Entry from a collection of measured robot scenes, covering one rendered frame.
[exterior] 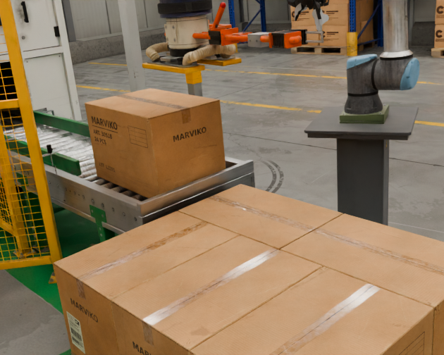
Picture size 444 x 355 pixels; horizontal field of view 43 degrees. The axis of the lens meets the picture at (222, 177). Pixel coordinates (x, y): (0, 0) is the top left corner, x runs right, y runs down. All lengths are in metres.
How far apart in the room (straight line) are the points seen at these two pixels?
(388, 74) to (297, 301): 1.38
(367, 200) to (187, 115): 1.05
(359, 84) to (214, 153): 0.79
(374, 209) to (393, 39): 0.86
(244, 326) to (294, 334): 0.15
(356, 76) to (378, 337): 1.55
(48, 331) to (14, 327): 0.19
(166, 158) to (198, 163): 0.19
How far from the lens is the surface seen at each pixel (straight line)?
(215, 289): 1.86
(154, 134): 2.48
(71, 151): 3.63
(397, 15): 2.78
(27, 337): 2.86
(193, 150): 2.62
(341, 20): 10.30
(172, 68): 2.32
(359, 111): 2.88
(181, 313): 1.76
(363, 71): 2.85
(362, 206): 3.01
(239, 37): 2.12
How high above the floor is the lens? 1.50
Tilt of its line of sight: 20 degrees down
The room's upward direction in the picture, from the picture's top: 5 degrees counter-clockwise
